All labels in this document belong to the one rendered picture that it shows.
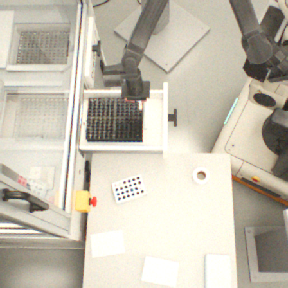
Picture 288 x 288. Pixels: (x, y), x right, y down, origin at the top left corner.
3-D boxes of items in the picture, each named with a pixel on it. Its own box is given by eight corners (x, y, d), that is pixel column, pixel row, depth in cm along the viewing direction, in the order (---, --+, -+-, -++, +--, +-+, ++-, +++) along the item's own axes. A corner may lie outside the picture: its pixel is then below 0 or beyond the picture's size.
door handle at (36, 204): (53, 203, 94) (26, 187, 76) (51, 213, 94) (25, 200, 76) (33, 202, 95) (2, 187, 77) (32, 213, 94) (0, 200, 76)
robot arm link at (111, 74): (135, 58, 118) (136, 46, 125) (98, 60, 119) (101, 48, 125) (138, 91, 126) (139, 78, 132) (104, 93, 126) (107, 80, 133)
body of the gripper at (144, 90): (150, 99, 135) (148, 89, 128) (121, 99, 136) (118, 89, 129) (150, 83, 137) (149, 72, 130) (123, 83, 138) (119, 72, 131)
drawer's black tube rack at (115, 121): (144, 104, 159) (143, 98, 152) (143, 144, 153) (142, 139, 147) (91, 104, 160) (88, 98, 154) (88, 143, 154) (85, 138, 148)
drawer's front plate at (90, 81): (97, 31, 173) (93, 16, 163) (93, 89, 164) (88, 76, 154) (93, 31, 173) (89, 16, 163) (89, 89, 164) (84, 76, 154)
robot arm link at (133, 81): (141, 79, 123) (140, 63, 125) (119, 80, 124) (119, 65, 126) (143, 89, 130) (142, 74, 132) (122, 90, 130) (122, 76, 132)
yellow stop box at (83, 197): (92, 193, 147) (89, 190, 140) (92, 212, 145) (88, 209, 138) (80, 193, 147) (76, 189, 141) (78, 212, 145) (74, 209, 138)
